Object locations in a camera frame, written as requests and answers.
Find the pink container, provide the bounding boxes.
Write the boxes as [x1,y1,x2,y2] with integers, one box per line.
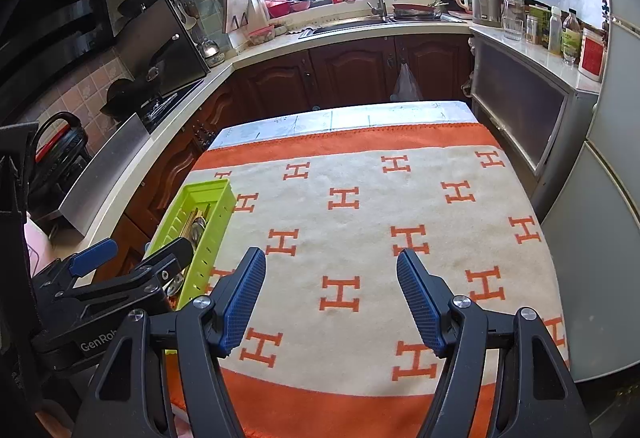
[22,213,57,280]

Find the white kitchen countertop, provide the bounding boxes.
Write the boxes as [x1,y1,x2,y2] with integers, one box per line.
[47,11,603,264]

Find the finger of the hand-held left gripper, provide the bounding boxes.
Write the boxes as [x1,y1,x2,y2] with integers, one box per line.
[47,238,119,291]
[59,237,196,315]

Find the white bottle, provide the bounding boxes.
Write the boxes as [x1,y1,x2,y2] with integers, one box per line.
[547,6,564,55]

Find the green plastic utensil tray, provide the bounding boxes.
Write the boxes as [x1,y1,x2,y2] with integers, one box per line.
[146,178,237,314]

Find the grey refrigerator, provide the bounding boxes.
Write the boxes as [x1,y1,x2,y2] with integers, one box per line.
[539,0,640,384]

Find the black appliance with handle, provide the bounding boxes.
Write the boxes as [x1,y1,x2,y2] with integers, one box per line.
[29,111,94,200]

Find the glass jar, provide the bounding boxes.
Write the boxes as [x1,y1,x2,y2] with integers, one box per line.
[525,6,551,48]

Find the hanging plastic bag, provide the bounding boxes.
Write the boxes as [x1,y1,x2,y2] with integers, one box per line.
[390,63,422,104]

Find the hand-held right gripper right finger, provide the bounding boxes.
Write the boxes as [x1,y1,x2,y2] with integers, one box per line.
[396,248,593,438]

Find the red colander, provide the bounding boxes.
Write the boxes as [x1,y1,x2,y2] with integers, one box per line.
[264,0,312,18]

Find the brown wooden chopstick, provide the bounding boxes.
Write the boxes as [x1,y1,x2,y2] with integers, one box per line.
[180,202,213,239]

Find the orange white printed blanket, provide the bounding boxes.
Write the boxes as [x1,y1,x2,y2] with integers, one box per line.
[165,123,571,438]

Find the glass pitcher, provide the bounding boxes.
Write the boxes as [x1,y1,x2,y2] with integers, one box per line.
[501,0,527,42]

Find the grey cabinet frosted door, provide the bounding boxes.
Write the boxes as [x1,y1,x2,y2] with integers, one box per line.
[469,25,602,205]

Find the black wok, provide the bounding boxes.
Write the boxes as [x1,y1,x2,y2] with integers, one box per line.
[100,63,163,120]

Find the red canister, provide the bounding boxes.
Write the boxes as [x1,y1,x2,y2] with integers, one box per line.
[578,26,607,82]

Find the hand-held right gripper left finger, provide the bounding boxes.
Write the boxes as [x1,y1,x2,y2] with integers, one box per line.
[72,247,267,438]

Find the black gas stove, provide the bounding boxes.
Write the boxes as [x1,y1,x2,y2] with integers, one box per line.
[140,87,202,130]

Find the stainless steel splash panel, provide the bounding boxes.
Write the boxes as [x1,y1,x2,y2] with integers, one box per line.
[59,112,152,237]

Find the red pan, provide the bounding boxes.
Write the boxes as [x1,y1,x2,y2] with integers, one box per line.
[391,2,444,20]

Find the green label bottle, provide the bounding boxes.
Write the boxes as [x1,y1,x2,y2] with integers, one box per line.
[560,11,584,66]

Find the black range hood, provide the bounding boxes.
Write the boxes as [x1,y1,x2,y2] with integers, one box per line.
[0,0,132,110]

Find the steel sink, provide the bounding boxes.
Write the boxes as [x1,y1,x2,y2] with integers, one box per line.
[299,13,467,40]

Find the wooden cutting board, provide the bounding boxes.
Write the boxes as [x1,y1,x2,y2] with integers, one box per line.
[221,0,252,35]

